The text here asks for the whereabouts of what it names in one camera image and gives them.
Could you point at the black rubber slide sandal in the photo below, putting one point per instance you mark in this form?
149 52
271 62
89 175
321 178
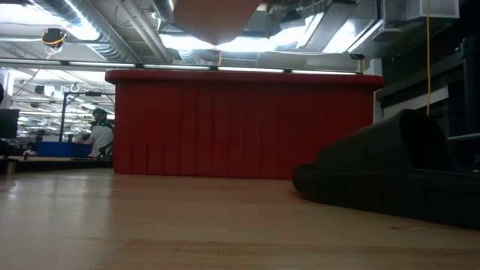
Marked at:
375 180

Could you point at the red ribbed plastic bin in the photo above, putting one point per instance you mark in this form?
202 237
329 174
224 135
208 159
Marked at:
243 123

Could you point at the black bar with light strips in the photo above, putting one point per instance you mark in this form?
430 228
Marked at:
176 66

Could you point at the brown ceiling panel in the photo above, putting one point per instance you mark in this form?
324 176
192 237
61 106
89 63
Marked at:
213 18

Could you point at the person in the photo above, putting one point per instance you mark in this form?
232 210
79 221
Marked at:
30 151
100 138

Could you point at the blue panel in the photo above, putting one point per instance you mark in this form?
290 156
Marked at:
60 149

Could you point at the black low table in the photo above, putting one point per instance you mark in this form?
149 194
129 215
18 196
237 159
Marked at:
56 165

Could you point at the dark computer monitor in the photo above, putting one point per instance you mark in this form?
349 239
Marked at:
9 123

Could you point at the black wide column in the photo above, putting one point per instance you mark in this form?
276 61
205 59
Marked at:
471 93

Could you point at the silver ventilation duct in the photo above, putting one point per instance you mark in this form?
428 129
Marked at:
108 37

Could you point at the black thin frame post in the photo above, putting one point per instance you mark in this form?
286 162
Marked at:
63 120

